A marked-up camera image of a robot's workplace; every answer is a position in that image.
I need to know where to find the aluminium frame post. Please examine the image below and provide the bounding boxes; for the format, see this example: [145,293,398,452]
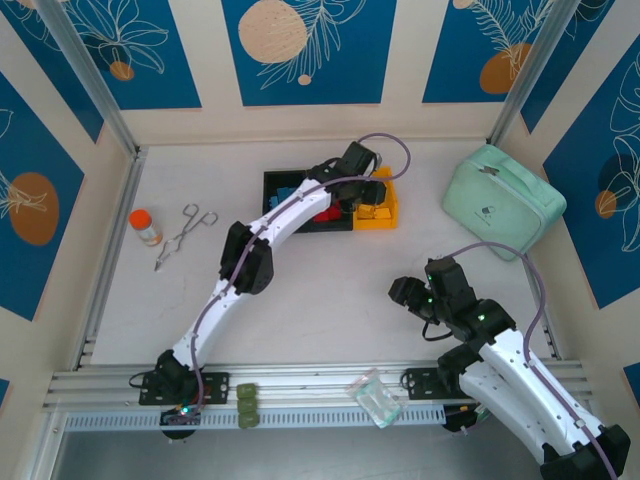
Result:
[37,0,146,159]
[487,0,584,146]

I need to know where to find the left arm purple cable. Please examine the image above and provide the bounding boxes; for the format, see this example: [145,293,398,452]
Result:
[167,132,412,426]

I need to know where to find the small circuit board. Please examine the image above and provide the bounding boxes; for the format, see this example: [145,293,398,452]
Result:
[159,405,204,430]

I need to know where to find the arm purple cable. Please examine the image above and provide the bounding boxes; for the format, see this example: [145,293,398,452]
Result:
[437,242,619,480]
[167,132,412,426]

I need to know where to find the black plastic bin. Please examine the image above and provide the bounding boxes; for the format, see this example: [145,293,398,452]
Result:
[305,169,354,235]
[263,171,310,237]

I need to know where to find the yellow plastic bin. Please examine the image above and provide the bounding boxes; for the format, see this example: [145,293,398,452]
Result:
[349,166,401,232]

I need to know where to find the wide aluminium frame rail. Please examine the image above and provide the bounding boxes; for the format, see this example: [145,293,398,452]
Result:
[42,360,586,412]

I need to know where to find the mint green zipper case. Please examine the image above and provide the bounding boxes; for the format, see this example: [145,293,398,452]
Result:
[441,144,568,262]

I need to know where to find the white slotted cable duct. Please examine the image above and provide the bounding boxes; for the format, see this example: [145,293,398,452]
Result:
[64,405,446,432]

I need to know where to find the long yellow lego brick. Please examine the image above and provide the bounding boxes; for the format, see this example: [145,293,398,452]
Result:
[357,203,392,221]

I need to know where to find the clear plastic zip bag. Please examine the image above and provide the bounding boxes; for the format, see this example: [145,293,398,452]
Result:
[347,368,409,430]

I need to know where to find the metal tongs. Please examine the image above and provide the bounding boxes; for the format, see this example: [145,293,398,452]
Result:
[153,203,219,273]

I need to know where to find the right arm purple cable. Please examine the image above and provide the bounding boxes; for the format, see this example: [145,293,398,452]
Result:
[437,242,619,480]

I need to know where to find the orange capped bottle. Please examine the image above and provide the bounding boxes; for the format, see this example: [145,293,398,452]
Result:
[128,209,164,249]

